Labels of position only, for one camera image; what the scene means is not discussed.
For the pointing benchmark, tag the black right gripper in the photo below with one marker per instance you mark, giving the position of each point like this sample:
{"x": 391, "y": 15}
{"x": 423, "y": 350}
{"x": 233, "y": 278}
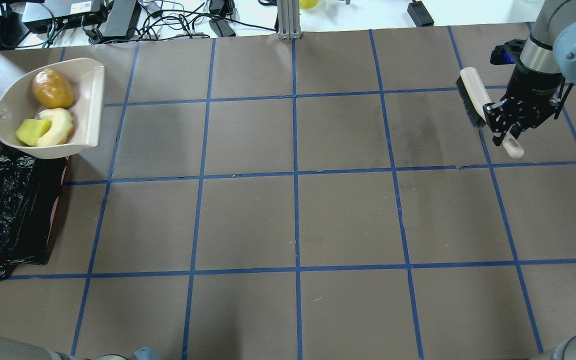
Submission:
{"x": 536, "y": 85}

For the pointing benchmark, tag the white hand brush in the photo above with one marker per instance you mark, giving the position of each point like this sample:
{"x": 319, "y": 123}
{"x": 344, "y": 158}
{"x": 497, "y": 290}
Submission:
{"x": 483, "y": 112}

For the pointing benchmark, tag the cream curved peel toy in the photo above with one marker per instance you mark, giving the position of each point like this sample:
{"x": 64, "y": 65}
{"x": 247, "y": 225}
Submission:
{"x": 61, "y": 126}

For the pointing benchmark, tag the brown potato toy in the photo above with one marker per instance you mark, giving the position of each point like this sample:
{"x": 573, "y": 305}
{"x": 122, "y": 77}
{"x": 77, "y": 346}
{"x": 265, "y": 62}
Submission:
{"x": 52, "y": 89}

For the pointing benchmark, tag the yellow green sponge piece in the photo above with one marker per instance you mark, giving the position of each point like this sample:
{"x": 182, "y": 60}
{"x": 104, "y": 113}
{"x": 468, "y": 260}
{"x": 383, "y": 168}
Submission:
{"x": 30, "y": 130}

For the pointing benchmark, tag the beige dustpan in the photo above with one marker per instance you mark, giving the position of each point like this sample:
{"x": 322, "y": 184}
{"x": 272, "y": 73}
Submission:
{"x": 18, "y": 103}

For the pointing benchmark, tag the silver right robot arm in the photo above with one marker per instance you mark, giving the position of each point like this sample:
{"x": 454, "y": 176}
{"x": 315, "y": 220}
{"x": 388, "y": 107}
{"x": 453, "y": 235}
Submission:
{"x": 551, "y": 45}

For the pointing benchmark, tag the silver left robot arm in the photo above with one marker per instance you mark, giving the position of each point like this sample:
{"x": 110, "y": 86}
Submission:
{"x": 11, "y": 349}

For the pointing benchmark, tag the black bag lined bin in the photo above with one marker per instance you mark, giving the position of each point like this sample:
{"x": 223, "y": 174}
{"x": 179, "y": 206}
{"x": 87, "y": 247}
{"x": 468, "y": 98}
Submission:
{"x": 29, "y": 190}

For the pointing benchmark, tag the black power brick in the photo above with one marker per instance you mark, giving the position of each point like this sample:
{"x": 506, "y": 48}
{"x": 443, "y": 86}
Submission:
{"x": 419, "y": 14}

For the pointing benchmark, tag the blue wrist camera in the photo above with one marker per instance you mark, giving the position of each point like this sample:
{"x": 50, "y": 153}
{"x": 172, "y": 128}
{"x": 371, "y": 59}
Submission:
{"x": 507, "y": 53}

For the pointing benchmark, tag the aluminium frame post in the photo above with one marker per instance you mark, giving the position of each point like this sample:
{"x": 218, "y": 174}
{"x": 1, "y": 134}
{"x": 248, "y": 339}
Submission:
{"x": 288, "y": 19}

